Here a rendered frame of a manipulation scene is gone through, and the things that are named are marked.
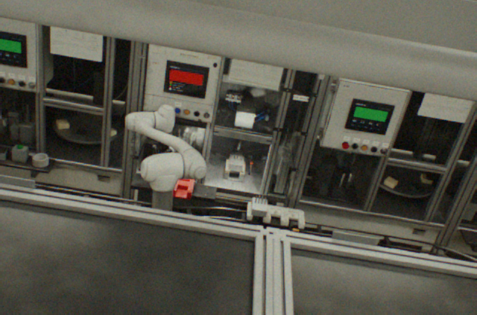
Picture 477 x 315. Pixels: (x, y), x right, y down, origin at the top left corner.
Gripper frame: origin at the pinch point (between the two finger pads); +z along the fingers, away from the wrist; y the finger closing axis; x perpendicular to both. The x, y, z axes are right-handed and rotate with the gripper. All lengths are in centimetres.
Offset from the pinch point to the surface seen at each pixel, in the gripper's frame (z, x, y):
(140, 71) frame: -56, -11, 19
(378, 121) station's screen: -52, -7, -125
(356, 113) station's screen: -55, -7, -110
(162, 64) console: -63, -10, 7
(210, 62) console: -69, -10, -21
